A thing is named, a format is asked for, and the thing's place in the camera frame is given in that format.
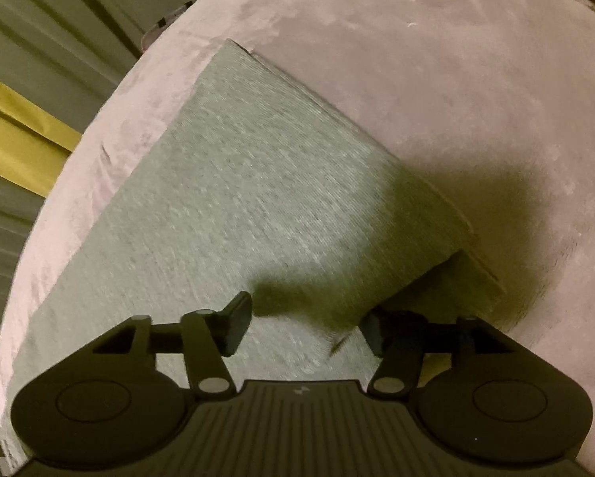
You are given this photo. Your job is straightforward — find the yellow board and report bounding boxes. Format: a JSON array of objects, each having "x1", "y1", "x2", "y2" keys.
[{"x1": 0, "y1": 68, "x2": 82, "y2": 198}]

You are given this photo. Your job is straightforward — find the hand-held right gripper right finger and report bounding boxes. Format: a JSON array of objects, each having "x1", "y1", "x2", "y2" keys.
[{"x1": 360, "y1": 309, "x2": 515, "y2": 401}]

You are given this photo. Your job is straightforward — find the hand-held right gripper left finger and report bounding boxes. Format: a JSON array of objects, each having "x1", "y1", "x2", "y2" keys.
[{"x1": 93, "y1": 292, "x2": 253, "y2": 401}]

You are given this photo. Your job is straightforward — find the grey-green towel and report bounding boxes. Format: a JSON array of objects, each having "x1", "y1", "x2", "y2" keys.
[{"x1": 6, "y1": 39, "x2": 508, "y2": 463}]

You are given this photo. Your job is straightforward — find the pink blanket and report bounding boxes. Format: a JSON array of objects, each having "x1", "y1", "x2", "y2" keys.
[{"x1": 0, "y1": 0, "x2": 595, "y2": 477}]

